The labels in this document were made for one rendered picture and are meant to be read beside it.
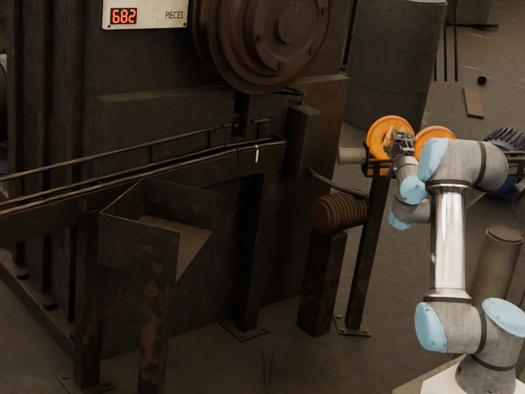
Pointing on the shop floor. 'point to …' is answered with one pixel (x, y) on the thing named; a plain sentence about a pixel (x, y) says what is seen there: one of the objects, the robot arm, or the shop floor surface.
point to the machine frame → (72, 116)
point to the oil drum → (392, 59)
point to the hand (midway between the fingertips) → (391, 134)
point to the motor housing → (326, 257)
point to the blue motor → (512, 190)
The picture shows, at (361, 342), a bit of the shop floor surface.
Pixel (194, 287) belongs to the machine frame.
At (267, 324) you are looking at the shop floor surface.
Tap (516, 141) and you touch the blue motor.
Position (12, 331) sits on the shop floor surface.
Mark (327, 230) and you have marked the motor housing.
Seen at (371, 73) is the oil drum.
